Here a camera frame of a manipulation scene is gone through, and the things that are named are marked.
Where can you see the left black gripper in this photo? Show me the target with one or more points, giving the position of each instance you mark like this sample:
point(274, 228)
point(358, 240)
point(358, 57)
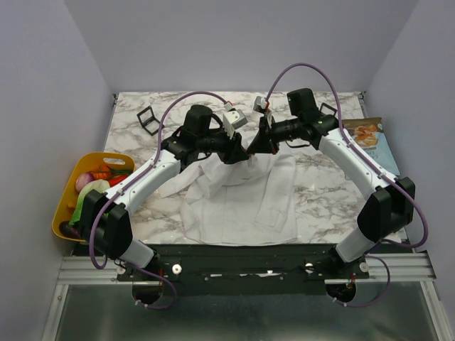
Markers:
point(234, 152)

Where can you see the purple toy eggplant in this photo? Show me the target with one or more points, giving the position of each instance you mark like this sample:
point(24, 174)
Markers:
point(70, 231)

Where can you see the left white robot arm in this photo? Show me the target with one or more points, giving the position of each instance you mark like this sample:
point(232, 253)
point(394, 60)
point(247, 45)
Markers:
point(105, 217)

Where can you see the purple toy onion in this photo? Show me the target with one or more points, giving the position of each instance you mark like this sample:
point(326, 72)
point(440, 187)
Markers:
point(83, 180)

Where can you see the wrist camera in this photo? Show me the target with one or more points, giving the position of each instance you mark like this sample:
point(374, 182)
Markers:
point(260, 105)
point(234, 119)

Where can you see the red toy pepper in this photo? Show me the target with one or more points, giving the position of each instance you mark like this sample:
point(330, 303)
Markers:
point(115, 180)

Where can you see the white button shirt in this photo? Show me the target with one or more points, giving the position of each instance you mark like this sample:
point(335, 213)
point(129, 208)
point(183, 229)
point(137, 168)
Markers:
point(250, 203)

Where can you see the yellow plastic basket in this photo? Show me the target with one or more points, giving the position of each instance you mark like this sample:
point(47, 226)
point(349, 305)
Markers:
point(87, 163)

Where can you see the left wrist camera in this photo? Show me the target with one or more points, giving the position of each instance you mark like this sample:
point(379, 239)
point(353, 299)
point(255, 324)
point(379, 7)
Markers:
point(234, 119)

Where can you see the orange toy carrot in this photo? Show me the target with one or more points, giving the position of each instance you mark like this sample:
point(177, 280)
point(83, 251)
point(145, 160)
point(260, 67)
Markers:
point(102, 172)

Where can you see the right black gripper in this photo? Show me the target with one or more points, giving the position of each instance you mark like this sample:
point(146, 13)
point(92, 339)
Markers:
point(265, 136)

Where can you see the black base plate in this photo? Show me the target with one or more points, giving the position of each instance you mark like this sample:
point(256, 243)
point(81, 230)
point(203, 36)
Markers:
point(202, 270)

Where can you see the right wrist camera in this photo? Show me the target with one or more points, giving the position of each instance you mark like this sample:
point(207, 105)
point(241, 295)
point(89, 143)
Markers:
point(260, 105)

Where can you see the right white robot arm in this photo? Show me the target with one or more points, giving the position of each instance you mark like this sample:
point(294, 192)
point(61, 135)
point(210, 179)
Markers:
point(388, 206)

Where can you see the blue chips bag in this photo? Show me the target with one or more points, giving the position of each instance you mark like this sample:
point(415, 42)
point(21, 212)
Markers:
point(370, 136)

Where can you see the aluminium rail frame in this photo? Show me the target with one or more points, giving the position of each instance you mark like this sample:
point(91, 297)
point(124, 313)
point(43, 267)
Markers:
point(404, 268)

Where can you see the green toy lettuce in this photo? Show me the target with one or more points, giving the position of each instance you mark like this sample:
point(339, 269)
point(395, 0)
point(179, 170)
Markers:
point(98, 185)

